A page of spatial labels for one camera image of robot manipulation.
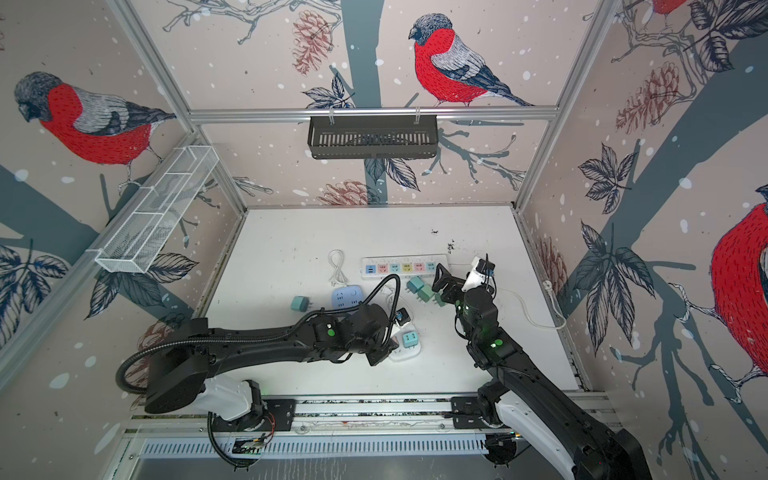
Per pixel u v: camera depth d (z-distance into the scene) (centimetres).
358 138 107
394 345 77
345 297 92
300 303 92
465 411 73
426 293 94
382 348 68
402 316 68
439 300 72
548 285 101
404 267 100
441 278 71
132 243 71
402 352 81
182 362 41
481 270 67
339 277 99
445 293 71
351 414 75
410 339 79
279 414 73
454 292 70
